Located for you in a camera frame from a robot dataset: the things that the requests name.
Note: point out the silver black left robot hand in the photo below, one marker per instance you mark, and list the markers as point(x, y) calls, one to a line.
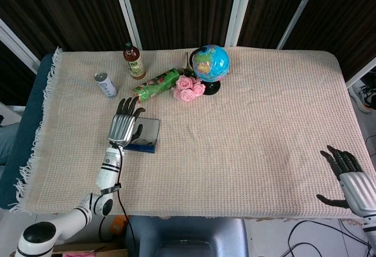
point(120, 129)

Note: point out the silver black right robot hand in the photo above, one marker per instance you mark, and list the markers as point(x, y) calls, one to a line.
point(358, 189)

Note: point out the dark blue glasses case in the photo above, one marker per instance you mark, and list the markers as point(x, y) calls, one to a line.
point(149, 130)

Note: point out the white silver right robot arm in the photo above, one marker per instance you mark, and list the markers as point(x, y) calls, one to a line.
point(370, 224)

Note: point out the white drink can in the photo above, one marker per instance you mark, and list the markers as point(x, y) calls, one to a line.
point(107, 88)

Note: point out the green floral wrapped tube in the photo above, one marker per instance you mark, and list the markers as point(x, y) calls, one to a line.
point(155, 85)

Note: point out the brown tea bottle green label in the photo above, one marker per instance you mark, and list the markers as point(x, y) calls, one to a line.
point(135, 66)

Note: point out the pink rose bouquet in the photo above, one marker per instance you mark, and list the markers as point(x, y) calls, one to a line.
point(185, 93)

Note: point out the white sneaker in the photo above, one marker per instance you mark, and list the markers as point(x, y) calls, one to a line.
point(367, 98)

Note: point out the blue padded table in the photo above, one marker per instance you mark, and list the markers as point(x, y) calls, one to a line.
point(26, 121)

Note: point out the orange object on floor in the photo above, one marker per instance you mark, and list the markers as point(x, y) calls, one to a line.
point(117, 224)

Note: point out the blue globe on black stand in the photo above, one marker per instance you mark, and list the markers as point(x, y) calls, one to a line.
point(211, 61)

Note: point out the beige waffle tablecloth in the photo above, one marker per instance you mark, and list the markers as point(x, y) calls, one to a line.
point(235, 151)

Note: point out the grey blue chair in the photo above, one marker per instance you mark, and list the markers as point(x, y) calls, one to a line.
point(188, 230)

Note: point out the brown cardboard box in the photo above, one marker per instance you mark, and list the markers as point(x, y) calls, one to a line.
point(88, 246)

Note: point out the thin black frame eyeglasses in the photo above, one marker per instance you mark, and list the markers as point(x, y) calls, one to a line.
point(144, 142)

